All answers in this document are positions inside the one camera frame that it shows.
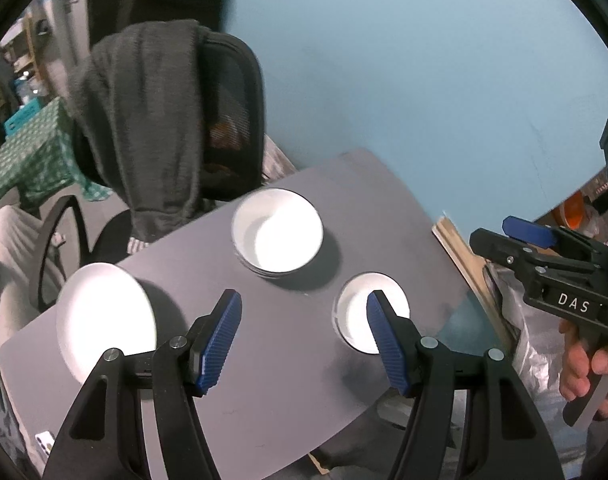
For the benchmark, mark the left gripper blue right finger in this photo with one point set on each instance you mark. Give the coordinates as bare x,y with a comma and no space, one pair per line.
396,338

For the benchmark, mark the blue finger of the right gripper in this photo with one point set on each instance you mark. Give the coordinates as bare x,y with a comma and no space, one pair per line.
529,232
502,250

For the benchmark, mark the white plate stack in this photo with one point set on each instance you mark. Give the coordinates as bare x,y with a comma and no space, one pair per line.
100,307

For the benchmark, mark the dark grey hoodie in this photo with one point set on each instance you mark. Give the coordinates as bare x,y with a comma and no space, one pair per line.
138,101

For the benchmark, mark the white smartphone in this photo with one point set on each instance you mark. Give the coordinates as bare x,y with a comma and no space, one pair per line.
45,442

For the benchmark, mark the green checkered cloth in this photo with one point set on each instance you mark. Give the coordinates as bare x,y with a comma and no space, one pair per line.
38,160

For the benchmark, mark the wooden board by wall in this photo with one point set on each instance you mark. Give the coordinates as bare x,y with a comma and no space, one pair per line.
472,268

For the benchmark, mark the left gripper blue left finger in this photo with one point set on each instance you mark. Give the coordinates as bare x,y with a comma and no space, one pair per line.
211,338

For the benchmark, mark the white pillow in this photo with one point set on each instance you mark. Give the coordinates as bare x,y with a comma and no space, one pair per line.
19,232

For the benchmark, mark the teal plastic crate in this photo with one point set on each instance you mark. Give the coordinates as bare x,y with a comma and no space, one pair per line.
23,115

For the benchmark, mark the right hand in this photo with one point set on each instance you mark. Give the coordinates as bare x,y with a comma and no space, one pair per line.
576,366

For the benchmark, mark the white ribbed bowl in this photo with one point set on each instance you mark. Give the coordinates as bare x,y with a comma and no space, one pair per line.
276,232

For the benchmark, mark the black mesh office chair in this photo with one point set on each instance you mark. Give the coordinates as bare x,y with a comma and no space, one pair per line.
232,164

